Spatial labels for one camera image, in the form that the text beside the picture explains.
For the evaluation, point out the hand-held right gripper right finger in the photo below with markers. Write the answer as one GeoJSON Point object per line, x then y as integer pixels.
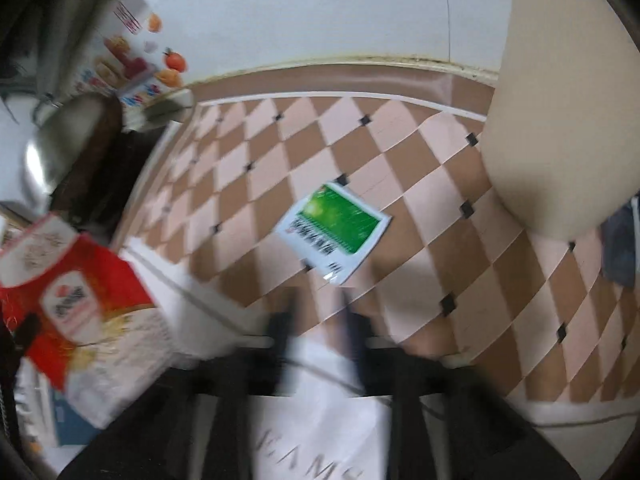
{"type": "Point", "coordinates": [357, 337]}

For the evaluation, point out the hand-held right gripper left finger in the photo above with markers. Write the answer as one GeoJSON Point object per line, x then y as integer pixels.
{"type": "Point", "coordinates": [282, 332]}

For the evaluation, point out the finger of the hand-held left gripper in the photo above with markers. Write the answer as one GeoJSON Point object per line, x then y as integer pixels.
{"type": "Point", "coordinates": [27, 329]}

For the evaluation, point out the red white sugar bag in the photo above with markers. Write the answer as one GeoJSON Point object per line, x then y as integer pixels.
{"type": "Point", "coordinates": [90, 310]}

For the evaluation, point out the green white medicine box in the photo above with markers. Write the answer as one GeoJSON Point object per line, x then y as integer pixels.
{"type": "Point", "coordinates": [332, 230]}

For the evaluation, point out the checkered table mat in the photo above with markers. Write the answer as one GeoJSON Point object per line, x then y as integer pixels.
{"type": "Point", "coordinates": [400, 170]}

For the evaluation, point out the steel wok lid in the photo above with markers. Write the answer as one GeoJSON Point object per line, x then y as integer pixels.
{"type": "Point", "coordinates": [65, 140]}

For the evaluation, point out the dark smartphone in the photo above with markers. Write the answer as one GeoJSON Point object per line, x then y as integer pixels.
{"type": "Point", "coordinates": [622, 245]}

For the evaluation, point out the colourful printed box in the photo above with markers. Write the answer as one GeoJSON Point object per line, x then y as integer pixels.
{"type": "Point", "coordinates": [135, 55]}

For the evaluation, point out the cream utensil holder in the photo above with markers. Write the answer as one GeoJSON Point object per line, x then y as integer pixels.
{"type": "Point", "coordinates": [565, 100]}

